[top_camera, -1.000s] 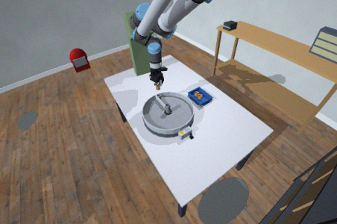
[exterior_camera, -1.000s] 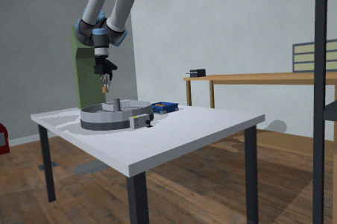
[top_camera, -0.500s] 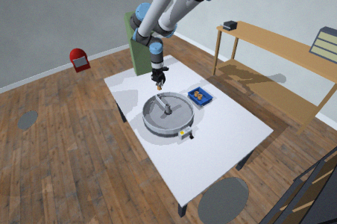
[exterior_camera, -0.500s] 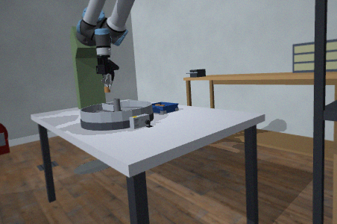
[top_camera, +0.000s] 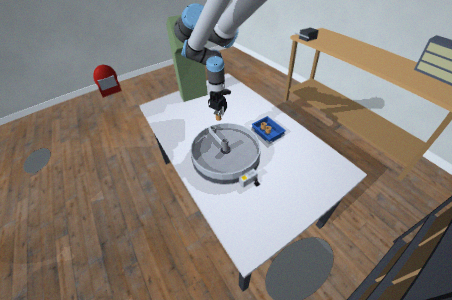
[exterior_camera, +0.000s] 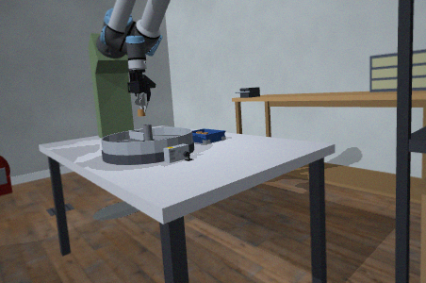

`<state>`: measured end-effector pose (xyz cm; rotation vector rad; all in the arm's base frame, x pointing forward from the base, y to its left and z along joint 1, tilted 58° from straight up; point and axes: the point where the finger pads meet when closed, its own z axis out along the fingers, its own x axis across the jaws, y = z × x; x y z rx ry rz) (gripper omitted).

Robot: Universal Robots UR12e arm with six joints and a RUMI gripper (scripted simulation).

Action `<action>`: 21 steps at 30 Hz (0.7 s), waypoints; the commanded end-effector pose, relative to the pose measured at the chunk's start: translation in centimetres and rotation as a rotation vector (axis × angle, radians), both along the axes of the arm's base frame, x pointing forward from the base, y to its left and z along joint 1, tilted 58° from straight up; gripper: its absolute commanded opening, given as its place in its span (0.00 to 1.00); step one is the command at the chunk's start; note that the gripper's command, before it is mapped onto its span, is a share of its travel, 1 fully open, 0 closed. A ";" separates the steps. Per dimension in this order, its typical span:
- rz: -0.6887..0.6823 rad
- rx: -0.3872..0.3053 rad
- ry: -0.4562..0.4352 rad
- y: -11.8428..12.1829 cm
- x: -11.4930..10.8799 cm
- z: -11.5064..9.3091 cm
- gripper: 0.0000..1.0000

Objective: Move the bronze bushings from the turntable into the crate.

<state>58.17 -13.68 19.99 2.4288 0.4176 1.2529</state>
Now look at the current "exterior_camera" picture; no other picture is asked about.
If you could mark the grey round turntable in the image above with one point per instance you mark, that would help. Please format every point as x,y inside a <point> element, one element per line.
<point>169,144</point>

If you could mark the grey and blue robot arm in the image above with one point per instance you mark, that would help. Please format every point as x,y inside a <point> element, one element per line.
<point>139,37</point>

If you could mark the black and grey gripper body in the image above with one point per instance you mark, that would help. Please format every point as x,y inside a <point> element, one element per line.
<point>138,84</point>

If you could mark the blue crate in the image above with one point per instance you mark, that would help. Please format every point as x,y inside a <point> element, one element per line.
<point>212,136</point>

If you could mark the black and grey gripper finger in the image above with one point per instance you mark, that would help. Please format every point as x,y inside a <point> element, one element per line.
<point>145,98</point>
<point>138,95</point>

